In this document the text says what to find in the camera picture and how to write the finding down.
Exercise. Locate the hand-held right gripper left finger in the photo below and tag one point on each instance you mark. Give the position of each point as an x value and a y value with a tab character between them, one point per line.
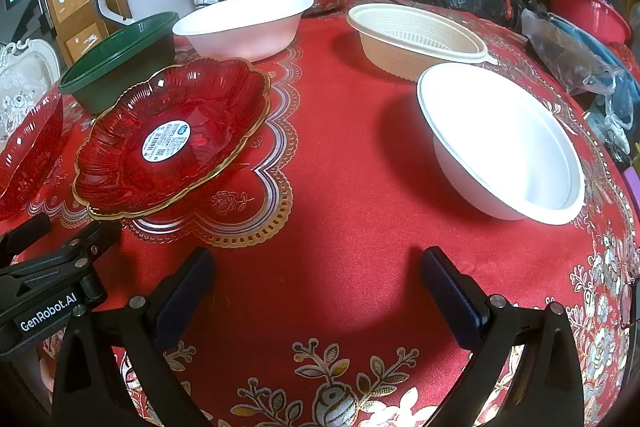
185	297

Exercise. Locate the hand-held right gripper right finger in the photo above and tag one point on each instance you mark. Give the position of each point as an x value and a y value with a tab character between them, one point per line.
450	302

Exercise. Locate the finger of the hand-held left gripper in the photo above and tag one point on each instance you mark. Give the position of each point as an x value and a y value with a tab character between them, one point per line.
75	249
25	234

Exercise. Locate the green plastic bowl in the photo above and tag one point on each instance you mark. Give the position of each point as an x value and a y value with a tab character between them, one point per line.
115	72

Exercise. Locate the red glass plate with sticker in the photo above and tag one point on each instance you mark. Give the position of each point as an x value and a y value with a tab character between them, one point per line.
200	107

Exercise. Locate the beige patterned plastic bowl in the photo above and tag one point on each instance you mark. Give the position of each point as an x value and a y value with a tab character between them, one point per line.
400	57

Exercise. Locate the red floral tablecloth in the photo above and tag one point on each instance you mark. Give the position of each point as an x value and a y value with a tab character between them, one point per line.
325	207

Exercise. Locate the ornate white chair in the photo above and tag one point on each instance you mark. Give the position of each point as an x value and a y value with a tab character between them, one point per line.
25	72

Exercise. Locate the clear plastic bag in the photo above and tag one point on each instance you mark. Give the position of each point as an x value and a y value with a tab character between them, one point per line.
565	52

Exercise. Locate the red plastic basin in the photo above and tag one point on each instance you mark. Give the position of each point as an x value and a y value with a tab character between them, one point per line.
590	17

